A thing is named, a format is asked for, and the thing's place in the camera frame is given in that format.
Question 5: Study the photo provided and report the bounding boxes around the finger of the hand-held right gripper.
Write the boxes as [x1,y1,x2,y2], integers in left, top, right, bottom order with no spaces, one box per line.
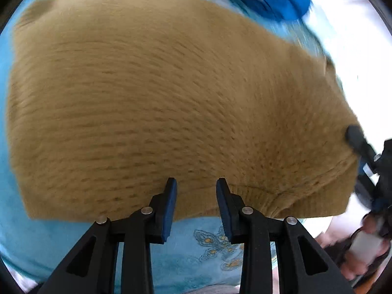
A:
[345,124,380,166]
[354,159,380,204]

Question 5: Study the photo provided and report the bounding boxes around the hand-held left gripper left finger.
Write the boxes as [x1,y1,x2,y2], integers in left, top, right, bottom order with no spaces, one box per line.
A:
[37,177,178,294]

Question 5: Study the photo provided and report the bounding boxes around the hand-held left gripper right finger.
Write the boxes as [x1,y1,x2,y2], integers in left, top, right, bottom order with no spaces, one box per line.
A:
[216,177,356,294]

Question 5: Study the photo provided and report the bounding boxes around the mustard knit sweater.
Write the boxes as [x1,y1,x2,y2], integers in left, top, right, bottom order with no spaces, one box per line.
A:
[5,0,362,221]

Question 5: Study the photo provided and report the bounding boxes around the folded pink clothes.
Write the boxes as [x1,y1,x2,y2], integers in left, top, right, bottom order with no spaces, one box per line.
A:
[315,216,363,281]

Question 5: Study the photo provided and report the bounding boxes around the folded grey clothes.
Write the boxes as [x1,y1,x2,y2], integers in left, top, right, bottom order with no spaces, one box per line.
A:
[326,239,356,265]

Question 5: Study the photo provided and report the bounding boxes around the person's right hand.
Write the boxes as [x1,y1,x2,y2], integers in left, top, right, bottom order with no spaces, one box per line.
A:
[361,213,383,236]

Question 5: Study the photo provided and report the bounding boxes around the teal floral bed blanket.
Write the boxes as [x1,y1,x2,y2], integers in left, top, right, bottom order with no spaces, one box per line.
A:
[0,0,343,294]

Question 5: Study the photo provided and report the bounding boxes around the wooden bed frame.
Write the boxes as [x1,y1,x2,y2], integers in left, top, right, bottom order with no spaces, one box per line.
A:
[357,277,387,290]

